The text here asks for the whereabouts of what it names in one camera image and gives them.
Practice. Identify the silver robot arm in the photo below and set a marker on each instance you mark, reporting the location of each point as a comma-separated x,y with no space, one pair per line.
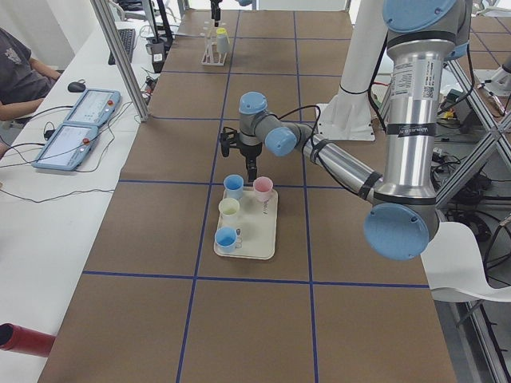
419,37
241,2

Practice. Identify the blue cup near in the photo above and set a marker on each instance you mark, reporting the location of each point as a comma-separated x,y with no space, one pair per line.
227,240

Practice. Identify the cream plastic tray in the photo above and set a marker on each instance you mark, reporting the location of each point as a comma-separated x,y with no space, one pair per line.
257,224

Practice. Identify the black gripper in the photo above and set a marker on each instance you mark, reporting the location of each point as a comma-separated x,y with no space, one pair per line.
215,5
250,151

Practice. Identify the blue cup far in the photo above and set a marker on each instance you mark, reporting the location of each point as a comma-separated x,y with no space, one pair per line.
234,186

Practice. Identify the aluminium frame post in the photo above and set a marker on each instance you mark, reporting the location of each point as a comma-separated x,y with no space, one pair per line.
112,37

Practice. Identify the black computer mouse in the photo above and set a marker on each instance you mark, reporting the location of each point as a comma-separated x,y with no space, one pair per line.
76,87

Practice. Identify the blue cup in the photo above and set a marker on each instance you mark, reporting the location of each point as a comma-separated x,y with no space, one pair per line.
227,240
234,186

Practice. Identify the grey white cup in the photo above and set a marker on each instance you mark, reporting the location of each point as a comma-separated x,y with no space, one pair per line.
222,43

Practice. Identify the black keyboard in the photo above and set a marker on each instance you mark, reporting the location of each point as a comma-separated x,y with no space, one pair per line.
127,40

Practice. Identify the upper blue teach pendant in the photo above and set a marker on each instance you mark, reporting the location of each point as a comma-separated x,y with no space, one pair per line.
94,107

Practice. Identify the red cylinder bottle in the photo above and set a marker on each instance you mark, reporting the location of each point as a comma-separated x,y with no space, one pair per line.
19,339

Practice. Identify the seated person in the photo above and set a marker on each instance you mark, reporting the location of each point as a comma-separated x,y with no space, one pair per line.
25,81

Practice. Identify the cream white cup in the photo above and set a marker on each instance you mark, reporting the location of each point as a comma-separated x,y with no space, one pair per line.
229,209

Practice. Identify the white wire cup rack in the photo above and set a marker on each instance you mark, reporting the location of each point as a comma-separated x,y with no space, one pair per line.
211,57

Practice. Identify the white chair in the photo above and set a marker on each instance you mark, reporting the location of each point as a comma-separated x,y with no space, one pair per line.
454,270

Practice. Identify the lower blue teach pendant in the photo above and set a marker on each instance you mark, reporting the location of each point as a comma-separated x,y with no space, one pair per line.
69,145

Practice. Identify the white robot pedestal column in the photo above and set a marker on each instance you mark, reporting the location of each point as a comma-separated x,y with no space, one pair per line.
347,116

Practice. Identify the blue teach pendant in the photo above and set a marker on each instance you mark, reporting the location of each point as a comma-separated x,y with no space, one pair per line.
94,107
69,145

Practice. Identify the pink plastic cup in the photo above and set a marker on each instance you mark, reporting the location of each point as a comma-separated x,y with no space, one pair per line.
263,188

